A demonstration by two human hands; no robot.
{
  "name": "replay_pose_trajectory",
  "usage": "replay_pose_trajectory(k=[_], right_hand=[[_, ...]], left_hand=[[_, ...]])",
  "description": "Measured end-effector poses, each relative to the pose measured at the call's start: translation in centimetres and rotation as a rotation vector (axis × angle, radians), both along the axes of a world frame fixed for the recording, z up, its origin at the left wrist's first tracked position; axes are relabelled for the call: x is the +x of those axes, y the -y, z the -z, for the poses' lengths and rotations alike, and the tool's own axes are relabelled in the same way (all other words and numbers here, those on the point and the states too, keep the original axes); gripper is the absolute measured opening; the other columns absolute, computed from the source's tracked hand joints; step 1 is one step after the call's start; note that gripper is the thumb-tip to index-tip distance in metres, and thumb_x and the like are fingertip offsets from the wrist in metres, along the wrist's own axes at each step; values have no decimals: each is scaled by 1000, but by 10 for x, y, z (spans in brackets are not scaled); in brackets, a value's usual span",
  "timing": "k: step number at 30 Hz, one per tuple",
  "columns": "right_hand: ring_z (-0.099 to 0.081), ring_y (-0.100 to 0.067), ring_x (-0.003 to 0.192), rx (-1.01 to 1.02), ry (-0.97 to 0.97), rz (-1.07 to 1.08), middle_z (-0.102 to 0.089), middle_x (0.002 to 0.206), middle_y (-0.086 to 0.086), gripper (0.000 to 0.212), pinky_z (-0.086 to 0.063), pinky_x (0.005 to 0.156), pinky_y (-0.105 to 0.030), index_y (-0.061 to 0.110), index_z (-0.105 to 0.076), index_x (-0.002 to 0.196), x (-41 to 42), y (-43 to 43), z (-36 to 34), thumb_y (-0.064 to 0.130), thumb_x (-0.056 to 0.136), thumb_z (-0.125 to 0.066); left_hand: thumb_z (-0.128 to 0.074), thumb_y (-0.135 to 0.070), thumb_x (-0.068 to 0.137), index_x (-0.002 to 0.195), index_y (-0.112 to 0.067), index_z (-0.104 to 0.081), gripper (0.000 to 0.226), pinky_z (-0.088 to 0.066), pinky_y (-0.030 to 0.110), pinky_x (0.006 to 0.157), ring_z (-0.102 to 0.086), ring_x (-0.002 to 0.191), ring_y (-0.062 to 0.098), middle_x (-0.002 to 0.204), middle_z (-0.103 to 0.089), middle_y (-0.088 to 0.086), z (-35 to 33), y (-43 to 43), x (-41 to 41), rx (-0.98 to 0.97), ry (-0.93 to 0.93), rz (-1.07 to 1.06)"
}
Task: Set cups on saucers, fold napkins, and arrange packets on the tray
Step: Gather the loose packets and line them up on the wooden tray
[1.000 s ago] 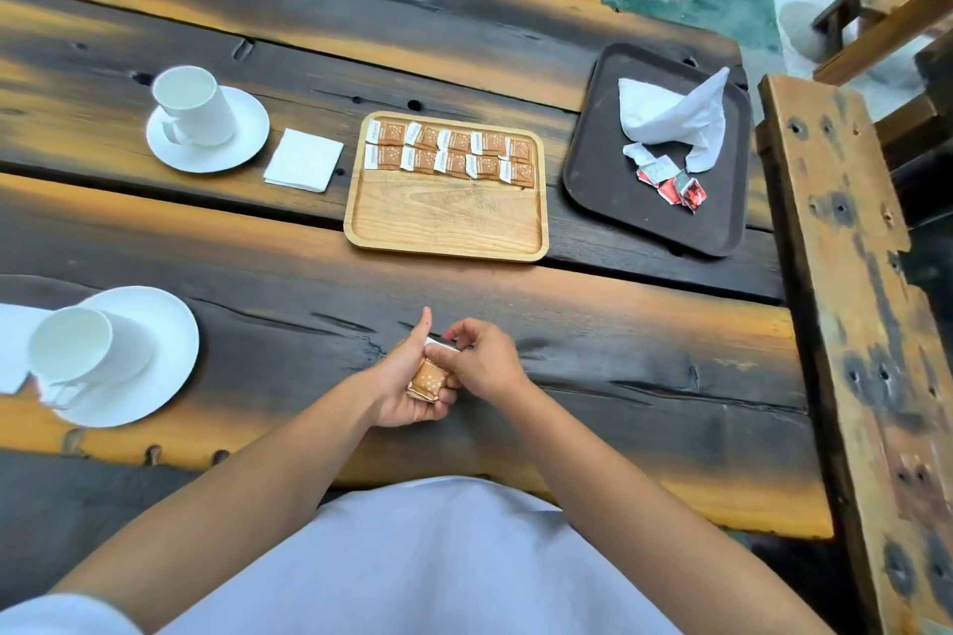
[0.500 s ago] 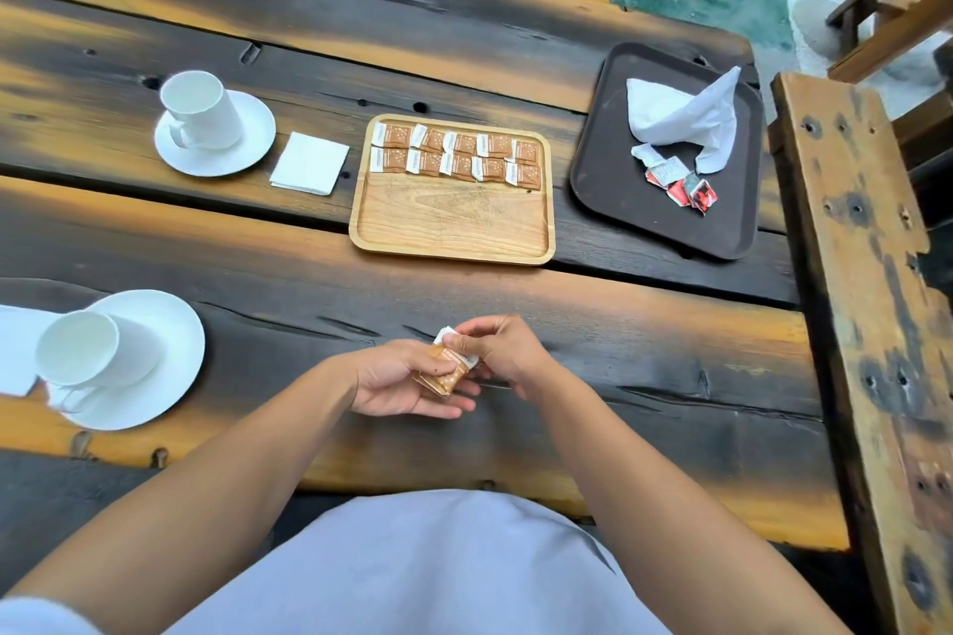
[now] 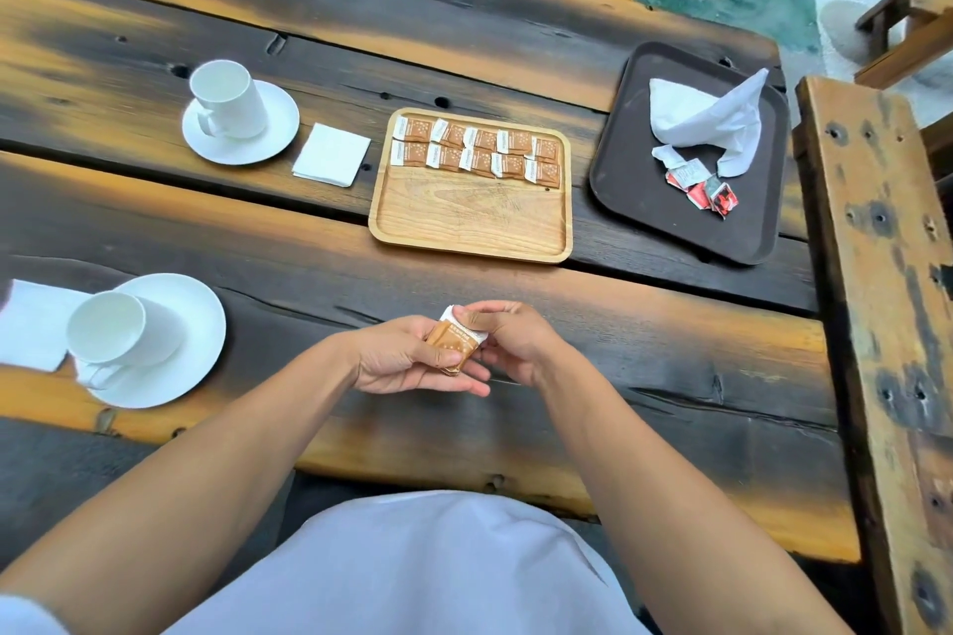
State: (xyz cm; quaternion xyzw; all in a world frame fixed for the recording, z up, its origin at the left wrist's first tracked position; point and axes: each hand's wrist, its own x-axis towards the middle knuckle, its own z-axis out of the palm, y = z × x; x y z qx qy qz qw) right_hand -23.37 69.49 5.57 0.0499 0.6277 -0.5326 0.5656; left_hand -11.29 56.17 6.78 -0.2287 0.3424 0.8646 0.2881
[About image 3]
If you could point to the person's left hand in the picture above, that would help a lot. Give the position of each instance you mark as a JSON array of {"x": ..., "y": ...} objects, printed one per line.
[{"x": 387, "y": 355}]

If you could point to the person's right hand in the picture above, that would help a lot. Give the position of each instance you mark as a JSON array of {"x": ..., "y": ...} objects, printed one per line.
[{"x": 525, "y": 344}]

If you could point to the person's right thumb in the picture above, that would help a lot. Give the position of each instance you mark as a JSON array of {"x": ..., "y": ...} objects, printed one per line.
[{"x": 480, "y": 322}]

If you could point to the person's left thumb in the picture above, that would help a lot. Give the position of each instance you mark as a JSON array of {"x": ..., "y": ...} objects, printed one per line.
[{"x": 441, "y": 356}]

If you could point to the brown sugar sachet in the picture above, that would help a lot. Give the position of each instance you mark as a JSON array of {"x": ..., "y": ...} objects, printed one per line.
[{"x": 453, "y": 340}]

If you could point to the person's right forearm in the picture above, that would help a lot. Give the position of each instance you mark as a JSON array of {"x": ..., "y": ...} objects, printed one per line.
[{"x": 655, "y": 508}]

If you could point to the person's left forearm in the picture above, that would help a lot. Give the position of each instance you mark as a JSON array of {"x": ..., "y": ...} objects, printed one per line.
[{"x": 186, "y": 486}]

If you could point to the light wooden tray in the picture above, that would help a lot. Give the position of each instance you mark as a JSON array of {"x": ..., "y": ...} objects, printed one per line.
[{"x": 469, "y": 218}]

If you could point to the rows of brown packets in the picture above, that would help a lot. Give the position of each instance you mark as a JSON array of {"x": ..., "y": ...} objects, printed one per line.
[{"x": 476, "y": 151}]

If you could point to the dark brown plastic tray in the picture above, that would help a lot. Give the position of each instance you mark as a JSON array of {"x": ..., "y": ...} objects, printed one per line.
[{"x": 633, "y": 188}]

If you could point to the person's white shirt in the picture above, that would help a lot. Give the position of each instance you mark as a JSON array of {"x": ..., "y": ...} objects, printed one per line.
[{"x": 417, "y": 567}]

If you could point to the white paper napkin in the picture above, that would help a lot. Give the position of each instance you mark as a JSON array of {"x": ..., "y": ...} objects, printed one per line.
[
  {"x": 33, "y": 326},
  {"x": 331, "y": 154}
]

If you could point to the white ceramic saucer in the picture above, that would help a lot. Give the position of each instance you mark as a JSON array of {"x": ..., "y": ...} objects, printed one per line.
[
  {"x": 197, "y": 337},
  {"x": 279, "y": 125}
]

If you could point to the torn white red wrapper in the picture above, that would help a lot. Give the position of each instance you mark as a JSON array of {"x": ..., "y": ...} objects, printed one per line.
[{"x": 689, "y": 173}]

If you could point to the torn red grey wrapper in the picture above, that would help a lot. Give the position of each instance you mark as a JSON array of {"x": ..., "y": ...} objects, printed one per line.
[{"x": 722, "y": 195}]

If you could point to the crumpled white napkin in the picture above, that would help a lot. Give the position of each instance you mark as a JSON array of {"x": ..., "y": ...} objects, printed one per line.
[{"x": 711, "y": 117}]

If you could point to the white ceramic cup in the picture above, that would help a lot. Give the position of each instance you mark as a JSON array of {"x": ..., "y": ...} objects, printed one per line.
[
  {"x": 229, "y": 99},
  {"x": 112, "y": 333}
]

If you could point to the weathered wooden bench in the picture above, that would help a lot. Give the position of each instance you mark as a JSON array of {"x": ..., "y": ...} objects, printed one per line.
[{"x": 878, "y": 329}]

